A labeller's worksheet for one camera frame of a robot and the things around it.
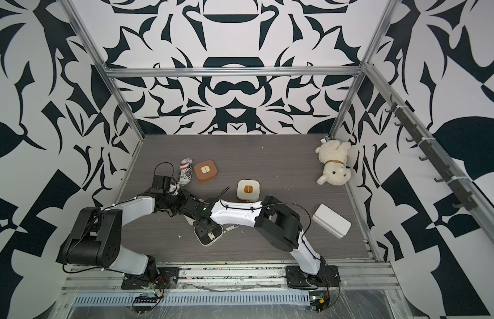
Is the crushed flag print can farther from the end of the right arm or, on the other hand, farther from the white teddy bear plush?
the white teddy bear plush

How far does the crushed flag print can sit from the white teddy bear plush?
0.64m

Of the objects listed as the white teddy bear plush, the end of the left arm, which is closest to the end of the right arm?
the end of the left arm

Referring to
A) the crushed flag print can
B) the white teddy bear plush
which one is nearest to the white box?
the white teddy bear plush

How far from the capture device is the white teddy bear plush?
97 centimetres
